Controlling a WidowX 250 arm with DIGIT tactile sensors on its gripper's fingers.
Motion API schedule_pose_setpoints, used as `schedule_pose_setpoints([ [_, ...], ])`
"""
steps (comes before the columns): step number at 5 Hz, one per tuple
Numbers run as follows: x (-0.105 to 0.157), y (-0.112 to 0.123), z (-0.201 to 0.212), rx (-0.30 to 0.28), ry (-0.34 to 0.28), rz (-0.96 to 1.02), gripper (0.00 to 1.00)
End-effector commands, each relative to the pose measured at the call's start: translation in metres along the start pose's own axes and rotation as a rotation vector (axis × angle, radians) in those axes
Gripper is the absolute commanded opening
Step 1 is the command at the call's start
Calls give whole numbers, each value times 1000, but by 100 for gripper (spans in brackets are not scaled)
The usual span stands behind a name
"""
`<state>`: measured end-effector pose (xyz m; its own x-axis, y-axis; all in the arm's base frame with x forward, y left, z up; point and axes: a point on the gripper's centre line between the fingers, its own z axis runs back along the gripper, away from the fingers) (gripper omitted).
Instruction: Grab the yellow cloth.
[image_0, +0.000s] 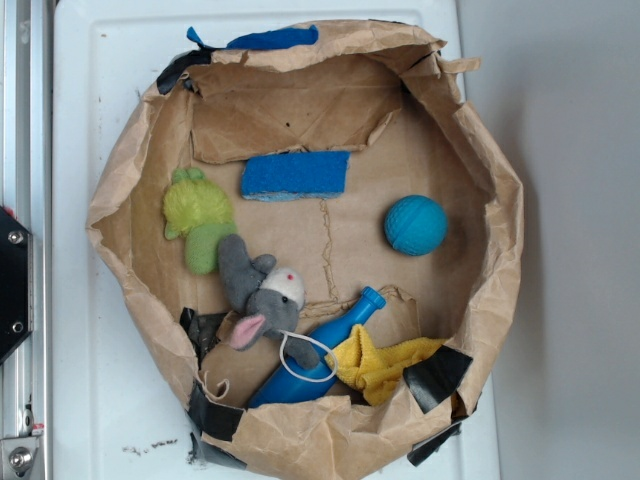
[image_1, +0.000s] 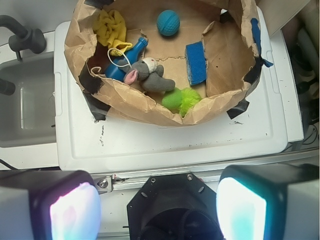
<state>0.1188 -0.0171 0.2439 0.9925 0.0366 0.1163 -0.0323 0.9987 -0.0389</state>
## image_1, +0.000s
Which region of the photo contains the gripper right finger with pad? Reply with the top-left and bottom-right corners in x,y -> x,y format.
216,163 -> 320,240

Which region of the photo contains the gripper left finger with pad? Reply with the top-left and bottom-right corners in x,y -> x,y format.
0,170 -> 101,240

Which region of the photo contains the yellow cloth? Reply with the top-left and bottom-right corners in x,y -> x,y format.
92,9 -> 133,57

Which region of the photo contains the white plastic bin lid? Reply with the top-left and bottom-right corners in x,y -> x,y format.
54,7 -> 288,174

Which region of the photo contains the grey toy sink basin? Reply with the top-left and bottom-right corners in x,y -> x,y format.
0,52 -> 56,148

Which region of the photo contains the green fuzzy toy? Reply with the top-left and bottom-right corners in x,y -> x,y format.
161,87 -> 202,118

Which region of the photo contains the blue plastic bottle toy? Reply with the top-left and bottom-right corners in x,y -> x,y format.
104,37 -> 148,82

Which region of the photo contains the blue sponge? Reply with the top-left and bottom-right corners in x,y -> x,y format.
185,41 -> 207,86

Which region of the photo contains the grey toy faucet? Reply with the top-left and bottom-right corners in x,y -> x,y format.
0,15 -> 47,62

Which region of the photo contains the grey plush mouse toy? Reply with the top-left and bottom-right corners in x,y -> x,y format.
123,57 -> 176,93

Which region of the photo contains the brown paper bag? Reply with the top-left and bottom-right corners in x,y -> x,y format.
64,0 -> 263,127

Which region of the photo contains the blue rubber ball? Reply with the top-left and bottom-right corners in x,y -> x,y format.
156,9 -> 180,37

